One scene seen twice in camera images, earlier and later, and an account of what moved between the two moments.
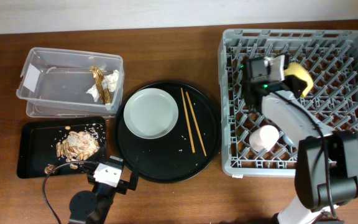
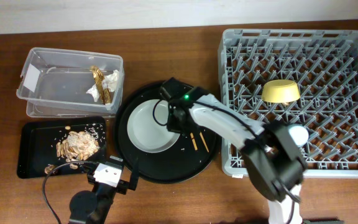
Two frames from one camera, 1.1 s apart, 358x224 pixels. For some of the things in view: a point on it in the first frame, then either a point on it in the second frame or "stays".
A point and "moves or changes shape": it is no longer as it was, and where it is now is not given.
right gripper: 291,81 to 172,127
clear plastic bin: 53,84 stays
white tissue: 109,82 stays
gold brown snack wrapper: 99,77 stays
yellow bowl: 298,69 moves or changes shape
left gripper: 122,186 stays
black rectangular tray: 42,143 stays
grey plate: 151,113 moves or changes shape
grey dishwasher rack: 344,94 stays
